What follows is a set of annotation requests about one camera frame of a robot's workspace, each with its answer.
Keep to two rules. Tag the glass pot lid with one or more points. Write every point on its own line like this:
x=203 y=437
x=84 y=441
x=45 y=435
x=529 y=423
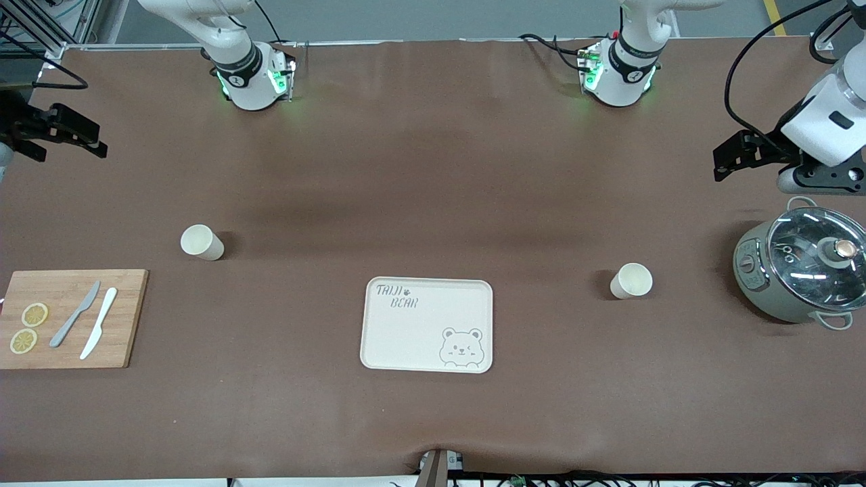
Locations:
x=798 y=270

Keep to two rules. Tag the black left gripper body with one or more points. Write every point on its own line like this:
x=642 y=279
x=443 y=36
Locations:
x=769 y=150

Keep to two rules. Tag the yellow lemon slice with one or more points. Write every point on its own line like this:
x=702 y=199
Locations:
x=24 y=341
x=35 y=314

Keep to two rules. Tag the brown table cover mat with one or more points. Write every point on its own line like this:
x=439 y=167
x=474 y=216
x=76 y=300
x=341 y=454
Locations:
x=433 y=169

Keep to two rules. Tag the grey plastic knife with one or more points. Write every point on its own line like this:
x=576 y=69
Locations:
x=67 y=326

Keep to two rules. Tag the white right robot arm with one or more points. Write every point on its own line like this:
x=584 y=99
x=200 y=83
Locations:
x=247 y=88

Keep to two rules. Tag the beige bear print tray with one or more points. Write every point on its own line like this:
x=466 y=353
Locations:
x=419 y=338

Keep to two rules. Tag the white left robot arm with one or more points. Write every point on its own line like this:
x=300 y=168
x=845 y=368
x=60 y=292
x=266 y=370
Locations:
x=622 y=88

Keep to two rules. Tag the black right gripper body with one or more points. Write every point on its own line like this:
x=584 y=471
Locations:
x=20 y=123

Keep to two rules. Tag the bamboo cutting board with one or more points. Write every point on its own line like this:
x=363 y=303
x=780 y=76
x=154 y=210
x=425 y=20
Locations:
x=128 y=318

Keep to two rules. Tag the white plastic knife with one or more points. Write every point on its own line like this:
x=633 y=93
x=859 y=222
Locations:
x=100 y=321

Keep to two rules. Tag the aluminium corner profile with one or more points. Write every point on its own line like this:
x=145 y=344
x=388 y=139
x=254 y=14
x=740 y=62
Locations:
x=823 y=44

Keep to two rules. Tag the white plastic cup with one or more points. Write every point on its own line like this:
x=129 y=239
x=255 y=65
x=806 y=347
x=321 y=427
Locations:
x=203 y=243
x=631 y=281

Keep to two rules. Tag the grey-green electric pot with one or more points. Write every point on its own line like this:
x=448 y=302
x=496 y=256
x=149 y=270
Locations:
x=751 y=287

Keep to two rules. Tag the grey table edge bracket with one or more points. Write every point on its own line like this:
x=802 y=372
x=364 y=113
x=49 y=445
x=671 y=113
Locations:
x=435 y=468

